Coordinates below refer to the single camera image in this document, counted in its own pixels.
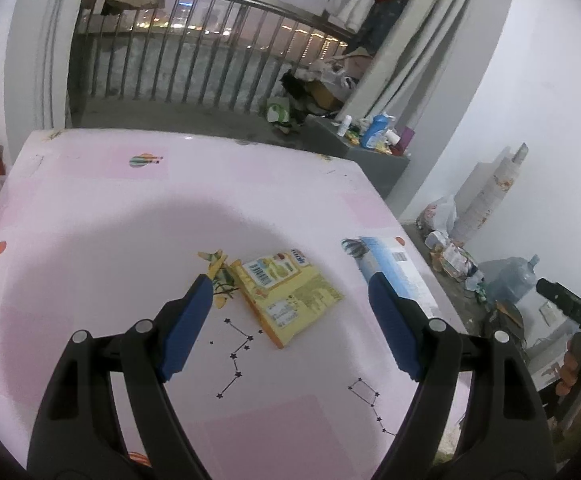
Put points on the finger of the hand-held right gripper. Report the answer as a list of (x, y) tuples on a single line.
[(570, 307)]

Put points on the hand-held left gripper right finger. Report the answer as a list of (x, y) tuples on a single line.
[(395, 325)]

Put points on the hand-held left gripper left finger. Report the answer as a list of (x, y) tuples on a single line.
[(185, 325)]

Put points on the white blue barcode box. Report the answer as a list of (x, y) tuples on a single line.
[(400, 265)]

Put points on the yellow barcode packet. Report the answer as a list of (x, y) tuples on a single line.
[(290, 300)]

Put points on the clear water jug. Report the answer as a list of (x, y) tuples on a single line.
[(513, 277)]

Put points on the pile of crumpled packets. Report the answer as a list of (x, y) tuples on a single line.
[(453, 257)]

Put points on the pink printed tablecloth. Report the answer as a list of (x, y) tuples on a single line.
[(120, 235)]

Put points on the white plastic bag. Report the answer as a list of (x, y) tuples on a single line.
[(443, 215)]

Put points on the printed wallpaper roll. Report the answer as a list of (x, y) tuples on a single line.
[(490, 195)]

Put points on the grey cabinet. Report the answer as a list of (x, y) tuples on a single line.
[(370, 170)]

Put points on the white cup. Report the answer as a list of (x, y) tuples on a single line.
[(393, 139)]

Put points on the blue detergent bottle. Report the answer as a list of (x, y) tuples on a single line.
[(375, 130)]

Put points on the small white bottle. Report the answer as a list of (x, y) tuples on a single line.
[(344, 126)]

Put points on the green white bag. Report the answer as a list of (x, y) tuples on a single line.
[(278, 110)]

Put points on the black bag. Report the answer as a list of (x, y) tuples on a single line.
[(295, 87)]

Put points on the cardboard box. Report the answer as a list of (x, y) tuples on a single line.
[(355, 62)]

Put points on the grey curtain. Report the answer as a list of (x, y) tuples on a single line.
[(420, 35)]

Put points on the wall socket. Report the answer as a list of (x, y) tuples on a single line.
[(549, 314)]

